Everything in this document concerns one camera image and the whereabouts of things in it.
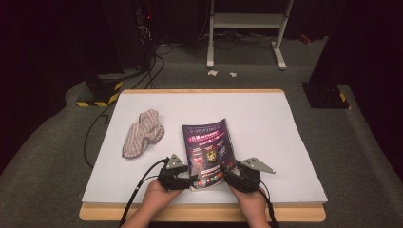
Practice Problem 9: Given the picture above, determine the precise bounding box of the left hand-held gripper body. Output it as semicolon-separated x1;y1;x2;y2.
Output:
157;153;188;192

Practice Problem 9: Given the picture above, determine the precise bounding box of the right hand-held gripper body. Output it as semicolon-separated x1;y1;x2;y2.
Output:
222;157;277;195

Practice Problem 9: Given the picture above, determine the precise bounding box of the glossy magazine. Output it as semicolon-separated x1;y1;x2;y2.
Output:
182;118;239;192

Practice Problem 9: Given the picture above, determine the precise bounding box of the striped pink cloth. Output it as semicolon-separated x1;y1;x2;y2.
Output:
121;108;166;160

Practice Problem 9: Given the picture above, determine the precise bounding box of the person's left hand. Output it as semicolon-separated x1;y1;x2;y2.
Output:
142;179;184;215

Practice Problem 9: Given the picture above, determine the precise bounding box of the person's right hand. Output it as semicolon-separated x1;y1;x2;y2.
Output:
227;184;269;218

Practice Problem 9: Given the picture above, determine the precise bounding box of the wooden table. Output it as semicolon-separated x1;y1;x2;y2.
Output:
78;88;327;223

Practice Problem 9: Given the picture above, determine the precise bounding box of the white table sheet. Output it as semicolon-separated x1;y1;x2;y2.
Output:
81;91;329;205

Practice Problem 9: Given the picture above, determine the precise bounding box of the black base with yellow stripes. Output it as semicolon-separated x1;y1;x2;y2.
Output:
75;73;125;108
300;82;353;111

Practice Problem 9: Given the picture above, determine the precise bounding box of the small red object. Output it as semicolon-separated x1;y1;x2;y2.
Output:
298;33;313;46

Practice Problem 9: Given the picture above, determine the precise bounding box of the black equipment rack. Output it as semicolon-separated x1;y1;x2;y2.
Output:
134;0;160;70

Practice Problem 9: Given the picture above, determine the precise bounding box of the white metal stand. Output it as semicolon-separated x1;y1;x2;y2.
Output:
205;0;295;71

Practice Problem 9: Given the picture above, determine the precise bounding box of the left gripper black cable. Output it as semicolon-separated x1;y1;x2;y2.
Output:
118;157;169;228

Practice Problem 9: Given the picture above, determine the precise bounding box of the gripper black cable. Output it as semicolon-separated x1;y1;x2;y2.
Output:
259;187;282;228
118;157;169;228

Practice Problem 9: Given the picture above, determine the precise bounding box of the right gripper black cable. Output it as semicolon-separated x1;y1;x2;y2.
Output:
259;187;282;228

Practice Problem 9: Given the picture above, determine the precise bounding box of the black floor cable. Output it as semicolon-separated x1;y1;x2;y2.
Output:
83;44;175;169

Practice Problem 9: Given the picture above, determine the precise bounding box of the bundle of floor cables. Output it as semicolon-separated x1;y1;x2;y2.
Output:
196;28;278;51

